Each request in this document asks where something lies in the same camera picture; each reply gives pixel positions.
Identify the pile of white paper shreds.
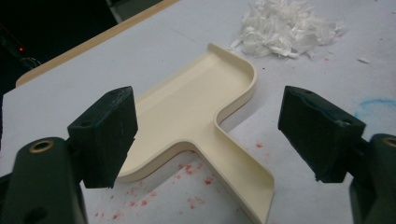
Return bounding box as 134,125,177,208
229,0,349,61

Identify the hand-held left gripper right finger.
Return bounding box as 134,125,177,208
277,85,367,184

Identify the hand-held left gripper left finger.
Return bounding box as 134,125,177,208
66,86,139,189

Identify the cream plastic dustpan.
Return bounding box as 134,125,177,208
117,42,276,224

